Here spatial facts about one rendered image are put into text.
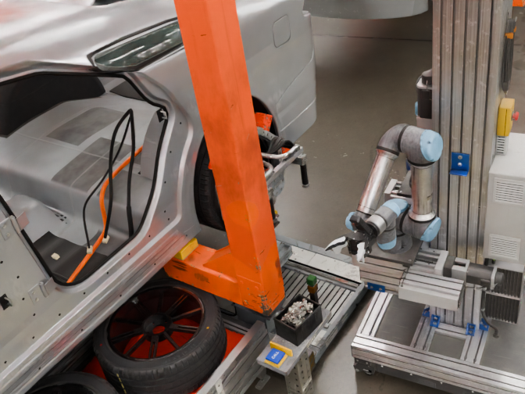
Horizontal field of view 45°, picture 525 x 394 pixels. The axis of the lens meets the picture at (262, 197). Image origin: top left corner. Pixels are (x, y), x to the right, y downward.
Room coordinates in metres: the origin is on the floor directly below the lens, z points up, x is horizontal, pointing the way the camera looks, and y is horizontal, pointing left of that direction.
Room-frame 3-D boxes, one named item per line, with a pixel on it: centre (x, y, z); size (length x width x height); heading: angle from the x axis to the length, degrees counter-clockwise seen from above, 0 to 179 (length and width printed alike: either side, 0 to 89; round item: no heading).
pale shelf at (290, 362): (2.14, -0.04, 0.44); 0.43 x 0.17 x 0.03; 140
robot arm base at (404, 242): (2.25, -0.57, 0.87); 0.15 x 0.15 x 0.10
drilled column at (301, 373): (2.12, -0.02, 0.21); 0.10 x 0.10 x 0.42; 50
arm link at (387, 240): (1.98, -0.45, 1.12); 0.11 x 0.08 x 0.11; 43
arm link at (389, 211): (1.97, -0.47, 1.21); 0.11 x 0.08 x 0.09; 132
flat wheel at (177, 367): (2.34, 0.64, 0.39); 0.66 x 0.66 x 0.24
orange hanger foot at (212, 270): (2.55, 0.34, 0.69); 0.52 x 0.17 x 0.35; 50
